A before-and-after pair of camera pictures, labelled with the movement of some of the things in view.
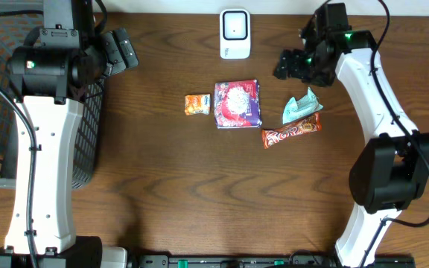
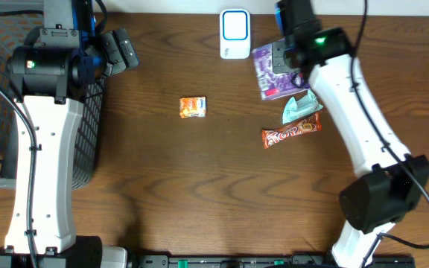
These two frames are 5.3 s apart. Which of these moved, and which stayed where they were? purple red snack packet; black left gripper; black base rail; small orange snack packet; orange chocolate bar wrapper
Moved: purple red snack packet; small orange snack packet
Stayed: black left gripper; black base rail; orange chocolate bar wrapper
